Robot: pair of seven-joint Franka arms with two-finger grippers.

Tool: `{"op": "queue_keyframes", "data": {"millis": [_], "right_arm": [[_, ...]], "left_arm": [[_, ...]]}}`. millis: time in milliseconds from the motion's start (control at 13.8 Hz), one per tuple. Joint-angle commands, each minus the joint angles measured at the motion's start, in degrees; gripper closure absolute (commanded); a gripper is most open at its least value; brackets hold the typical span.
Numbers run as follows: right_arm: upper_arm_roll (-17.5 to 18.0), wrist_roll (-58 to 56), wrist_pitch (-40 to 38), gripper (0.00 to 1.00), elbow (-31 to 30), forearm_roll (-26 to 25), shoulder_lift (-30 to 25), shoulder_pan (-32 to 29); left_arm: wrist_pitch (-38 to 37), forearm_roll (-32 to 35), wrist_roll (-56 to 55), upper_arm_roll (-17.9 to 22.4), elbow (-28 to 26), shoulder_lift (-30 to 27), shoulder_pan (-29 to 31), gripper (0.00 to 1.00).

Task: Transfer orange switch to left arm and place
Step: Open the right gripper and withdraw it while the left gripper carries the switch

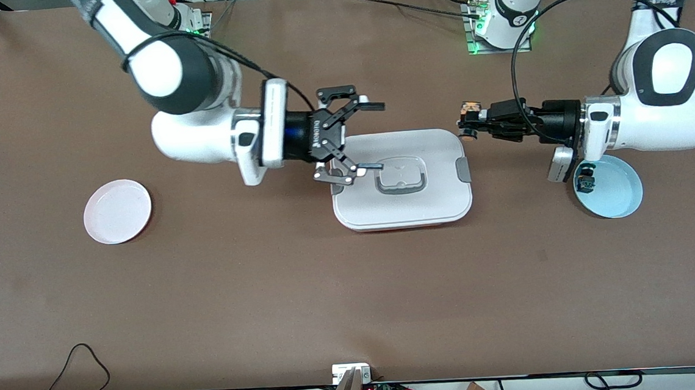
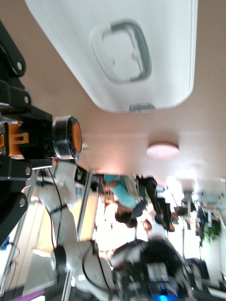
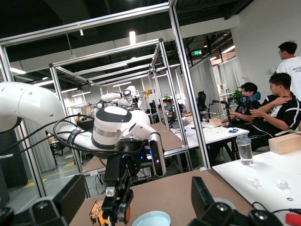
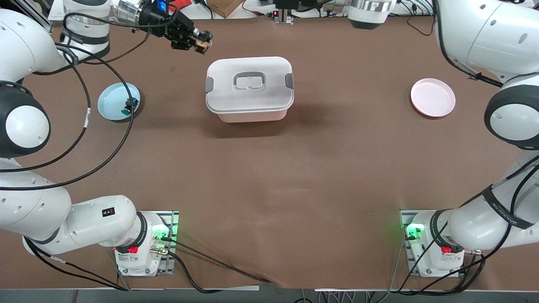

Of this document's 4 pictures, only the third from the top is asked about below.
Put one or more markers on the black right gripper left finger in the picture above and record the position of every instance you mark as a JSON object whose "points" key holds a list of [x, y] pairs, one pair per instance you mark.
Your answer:
{"points": [[68, 202]]}

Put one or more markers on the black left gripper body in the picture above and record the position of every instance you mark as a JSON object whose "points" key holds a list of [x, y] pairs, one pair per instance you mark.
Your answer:
{"points": [[122, 162]]}

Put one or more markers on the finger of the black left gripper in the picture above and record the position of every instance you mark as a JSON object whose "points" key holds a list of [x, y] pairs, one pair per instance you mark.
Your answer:
{"points": [[113, 202], [128, 190]]}

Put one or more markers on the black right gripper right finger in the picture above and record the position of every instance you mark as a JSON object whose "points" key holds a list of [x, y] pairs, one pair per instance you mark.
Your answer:
{"points": [[202, 200]]}

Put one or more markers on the orange black push-button switch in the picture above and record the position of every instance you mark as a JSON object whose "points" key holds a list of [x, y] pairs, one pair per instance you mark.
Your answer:
{"points": [[97, 212]]}

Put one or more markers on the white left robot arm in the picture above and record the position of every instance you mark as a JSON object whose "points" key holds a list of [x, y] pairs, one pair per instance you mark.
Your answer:
{"points": [[35, 103]]}

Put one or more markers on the light blue round plate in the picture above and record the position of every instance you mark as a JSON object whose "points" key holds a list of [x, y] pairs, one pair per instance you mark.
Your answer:
{"points": [[151, 220]]}

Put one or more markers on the clear glass piece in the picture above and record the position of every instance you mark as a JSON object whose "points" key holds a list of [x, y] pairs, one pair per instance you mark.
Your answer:
{"points": [[282, 184], [253, 182]]}

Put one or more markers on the clear water bottle grey lid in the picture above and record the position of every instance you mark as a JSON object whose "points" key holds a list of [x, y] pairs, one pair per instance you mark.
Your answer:
{"points": [[245, 153]]}

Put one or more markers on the white table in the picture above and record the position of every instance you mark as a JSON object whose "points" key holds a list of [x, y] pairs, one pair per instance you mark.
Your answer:
{"points": [[211, 136], [265, 174]]}

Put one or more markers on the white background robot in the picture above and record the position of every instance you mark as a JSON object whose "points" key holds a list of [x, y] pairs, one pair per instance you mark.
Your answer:
{"points": [[131, 94]]}

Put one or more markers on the yellow ball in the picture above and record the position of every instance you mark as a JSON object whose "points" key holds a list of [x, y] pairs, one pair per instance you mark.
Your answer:
{"points": [[147, 91]]}

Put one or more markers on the small blue object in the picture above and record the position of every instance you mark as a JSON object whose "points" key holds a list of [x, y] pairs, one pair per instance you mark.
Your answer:
{"points": [[233, 130]]}

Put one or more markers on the red flat object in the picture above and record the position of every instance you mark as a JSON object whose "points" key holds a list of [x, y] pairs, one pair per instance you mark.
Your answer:
{"points": [[294, 219]]}

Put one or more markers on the black office chair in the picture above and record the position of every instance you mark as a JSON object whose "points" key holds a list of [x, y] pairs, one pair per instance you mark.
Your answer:
{"points": [[202, 101]]}

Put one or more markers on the seated person dark shirt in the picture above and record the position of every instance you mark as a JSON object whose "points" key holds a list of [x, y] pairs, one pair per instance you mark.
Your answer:
{"points": [[247, 110]]}

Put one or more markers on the large wooden block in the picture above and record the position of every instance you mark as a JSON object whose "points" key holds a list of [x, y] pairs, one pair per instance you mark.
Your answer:
{"points": [[285, 143]]}

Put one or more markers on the green plant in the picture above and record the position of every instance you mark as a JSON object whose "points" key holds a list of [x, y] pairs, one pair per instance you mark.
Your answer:
{"points": [[237, 96]]}

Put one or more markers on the seated person with glasses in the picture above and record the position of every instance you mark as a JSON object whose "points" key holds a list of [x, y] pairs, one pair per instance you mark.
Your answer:
{"points": [[279, 113]]}

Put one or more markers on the green exit sign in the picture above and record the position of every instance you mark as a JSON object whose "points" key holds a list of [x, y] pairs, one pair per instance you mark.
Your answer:
{"points": [[196, 52]]}

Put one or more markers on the standing person white shirt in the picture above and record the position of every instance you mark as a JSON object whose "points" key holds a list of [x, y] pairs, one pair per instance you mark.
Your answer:
{"points": [[290, 68]]}

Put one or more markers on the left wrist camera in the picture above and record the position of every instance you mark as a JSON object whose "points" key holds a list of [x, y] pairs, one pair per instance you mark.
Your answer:
{"points": [[157, 153]]}

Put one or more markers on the black camera stand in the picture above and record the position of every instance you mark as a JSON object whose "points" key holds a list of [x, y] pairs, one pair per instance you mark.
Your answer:
{"points": [[227, 110]]}

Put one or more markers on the aluminium frame cage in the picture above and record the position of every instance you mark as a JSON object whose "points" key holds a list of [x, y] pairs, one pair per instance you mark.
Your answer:
{"points": [[161, 43], [181, 47]]}

